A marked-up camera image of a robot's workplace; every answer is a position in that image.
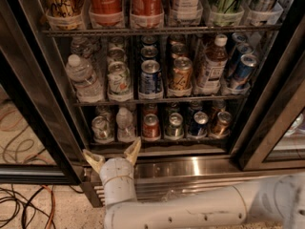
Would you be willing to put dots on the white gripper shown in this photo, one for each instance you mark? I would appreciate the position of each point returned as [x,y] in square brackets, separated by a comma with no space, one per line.
[115,168]

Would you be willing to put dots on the white green 7up can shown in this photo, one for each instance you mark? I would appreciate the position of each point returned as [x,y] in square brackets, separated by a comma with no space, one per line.
[102,131]

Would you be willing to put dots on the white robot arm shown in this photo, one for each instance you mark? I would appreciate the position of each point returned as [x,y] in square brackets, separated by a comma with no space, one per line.
[280,199]

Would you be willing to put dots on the clear water bottle bottom shelf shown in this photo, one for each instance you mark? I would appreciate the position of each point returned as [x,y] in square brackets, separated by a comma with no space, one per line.
[126,129]

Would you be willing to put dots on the clear water bottle shelf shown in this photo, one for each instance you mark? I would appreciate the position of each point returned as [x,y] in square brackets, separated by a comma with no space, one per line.
[84,79]
[126,129]

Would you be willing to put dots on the red soda can bottom shelf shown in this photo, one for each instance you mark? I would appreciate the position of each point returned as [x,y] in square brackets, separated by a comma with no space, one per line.
[151,127]

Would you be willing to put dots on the steel fridge base grille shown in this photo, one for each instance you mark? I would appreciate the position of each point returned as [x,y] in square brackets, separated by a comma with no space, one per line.
[154,177]

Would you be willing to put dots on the green soda can bottom shelf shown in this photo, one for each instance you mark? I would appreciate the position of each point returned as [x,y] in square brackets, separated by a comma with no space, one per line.
[174,129]

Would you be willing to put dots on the clear water bottle middle shelf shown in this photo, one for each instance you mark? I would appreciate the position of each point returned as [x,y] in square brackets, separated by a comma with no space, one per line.
[84,79]

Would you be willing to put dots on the left glass fridge door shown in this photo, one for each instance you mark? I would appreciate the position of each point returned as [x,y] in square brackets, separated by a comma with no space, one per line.
[26,77]

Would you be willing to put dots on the glass fridge door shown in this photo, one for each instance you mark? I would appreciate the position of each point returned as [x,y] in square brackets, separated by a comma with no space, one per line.
[265,146]
[26,77]

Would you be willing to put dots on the white green can middle shelf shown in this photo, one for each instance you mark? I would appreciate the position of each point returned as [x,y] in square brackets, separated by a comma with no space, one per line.
[119,82]

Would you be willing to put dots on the blue pepsi can middle shelf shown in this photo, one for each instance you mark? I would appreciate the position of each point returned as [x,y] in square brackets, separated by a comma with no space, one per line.
[150,81]

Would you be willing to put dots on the blue soda can bottom shelf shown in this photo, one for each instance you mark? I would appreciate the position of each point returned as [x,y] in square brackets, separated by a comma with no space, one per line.
[198,125]

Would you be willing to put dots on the orange LaCroix can middle shelf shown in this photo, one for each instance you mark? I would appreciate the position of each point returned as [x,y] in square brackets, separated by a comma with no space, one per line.
[180,77]

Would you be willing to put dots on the orange soda can bottom shelf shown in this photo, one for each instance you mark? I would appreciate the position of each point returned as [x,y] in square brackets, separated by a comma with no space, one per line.
[220,127]

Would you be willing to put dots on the blue red bull can front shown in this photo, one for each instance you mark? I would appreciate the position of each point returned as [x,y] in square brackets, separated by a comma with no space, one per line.
[239,74]

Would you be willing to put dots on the blue red bull can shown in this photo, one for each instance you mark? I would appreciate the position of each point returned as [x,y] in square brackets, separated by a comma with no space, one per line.
[239,74]
[240,49]

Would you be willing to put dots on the red coca-cola can right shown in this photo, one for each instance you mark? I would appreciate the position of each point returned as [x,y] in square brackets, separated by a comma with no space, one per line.
[146,14]

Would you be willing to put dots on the red coca-cola can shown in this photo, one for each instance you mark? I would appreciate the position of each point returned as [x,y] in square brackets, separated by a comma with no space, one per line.
[146,14]
[106,13]

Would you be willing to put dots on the red coca-cola can left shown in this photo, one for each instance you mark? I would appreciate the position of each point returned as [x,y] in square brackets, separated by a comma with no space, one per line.
[106,13]

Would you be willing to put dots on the right glass fridge door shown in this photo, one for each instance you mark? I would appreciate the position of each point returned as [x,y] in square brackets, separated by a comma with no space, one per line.
[265,146]

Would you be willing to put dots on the yellow LaCroix can top shelf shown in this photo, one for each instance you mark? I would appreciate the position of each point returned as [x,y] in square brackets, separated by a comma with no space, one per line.
[63,14]

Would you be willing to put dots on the white label bottle top shelf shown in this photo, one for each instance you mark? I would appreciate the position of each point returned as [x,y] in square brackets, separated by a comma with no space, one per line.
[184,13]

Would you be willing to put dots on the blue red bull can middle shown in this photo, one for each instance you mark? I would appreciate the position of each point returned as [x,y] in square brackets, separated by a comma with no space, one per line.
[240,49]

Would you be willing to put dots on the green striped can top shelf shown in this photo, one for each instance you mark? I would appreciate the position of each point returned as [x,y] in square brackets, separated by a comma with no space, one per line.
[224,12]

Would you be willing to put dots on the silver can top shelf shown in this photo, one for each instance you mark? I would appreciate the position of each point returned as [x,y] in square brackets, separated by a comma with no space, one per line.
[258,12]

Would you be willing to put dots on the brown tea bottle white cap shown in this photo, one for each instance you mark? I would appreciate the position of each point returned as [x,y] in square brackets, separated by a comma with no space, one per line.
[211,62]

